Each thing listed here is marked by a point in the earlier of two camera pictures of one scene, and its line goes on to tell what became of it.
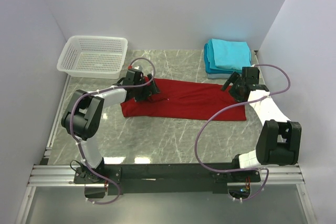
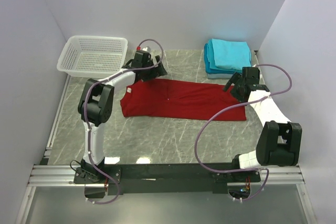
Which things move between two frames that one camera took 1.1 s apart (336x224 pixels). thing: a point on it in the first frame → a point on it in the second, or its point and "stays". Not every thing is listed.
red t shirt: [182, 101] stays
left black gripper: [146, 91] → [155, 69]
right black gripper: [237, 87] stays
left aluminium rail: [42, 174] stays
